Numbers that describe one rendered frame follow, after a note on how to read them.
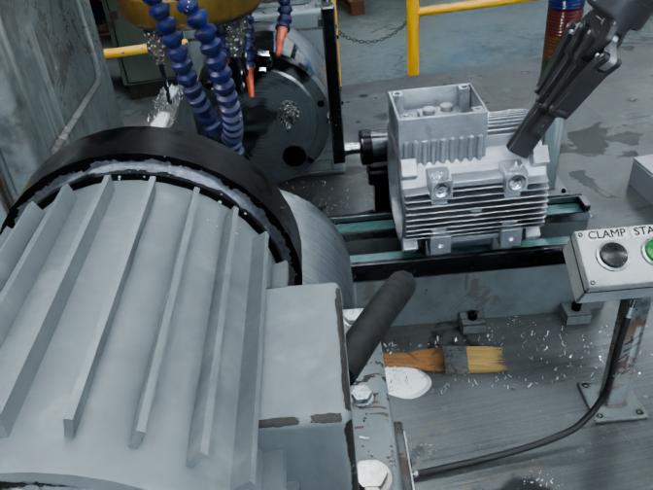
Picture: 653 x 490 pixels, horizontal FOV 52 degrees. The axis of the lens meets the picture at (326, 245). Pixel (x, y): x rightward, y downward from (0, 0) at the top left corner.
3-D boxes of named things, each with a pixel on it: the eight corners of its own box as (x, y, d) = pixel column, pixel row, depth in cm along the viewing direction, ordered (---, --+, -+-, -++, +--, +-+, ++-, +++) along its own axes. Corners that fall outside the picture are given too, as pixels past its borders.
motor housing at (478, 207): (405, 276, 97) (403, 159, 86) (387, 207, 112) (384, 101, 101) (542, 262, 97) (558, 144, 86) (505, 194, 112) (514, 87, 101)
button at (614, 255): (599, 273, 74) (604, 266, 72) (593, 248, 75) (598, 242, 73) (626, 270, 74) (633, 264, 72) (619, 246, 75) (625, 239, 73)
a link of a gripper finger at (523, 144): (556, 113, 87) (558, 115, 86) (525, 157, 90) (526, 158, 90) (536, 104, 86) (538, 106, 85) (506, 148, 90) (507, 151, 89)
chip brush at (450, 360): (365, 374, 98) (364, 370, 98) (365, 350, 102) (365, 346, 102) (508, 373, 96) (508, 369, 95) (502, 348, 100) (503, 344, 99)
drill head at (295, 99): (197, 216, 116) (166, 78, 101) (219, 117, 149) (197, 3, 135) (341, 203, 115) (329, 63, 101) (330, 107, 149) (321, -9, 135)
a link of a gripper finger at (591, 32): (615, 39, 81) (620, 43, 80) (560, 118, 87) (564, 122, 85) (589, 25, 80) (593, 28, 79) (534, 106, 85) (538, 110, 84)
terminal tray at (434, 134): (399, 169, 91) (398, 122, 87) (388, 135, 100) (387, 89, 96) (486, 160, 91) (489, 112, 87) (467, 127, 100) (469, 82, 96)
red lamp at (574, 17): (551, 38, 115) (554, 12, 112) (540, 27, 120) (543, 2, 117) (586, 35, 115) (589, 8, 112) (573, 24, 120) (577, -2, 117)
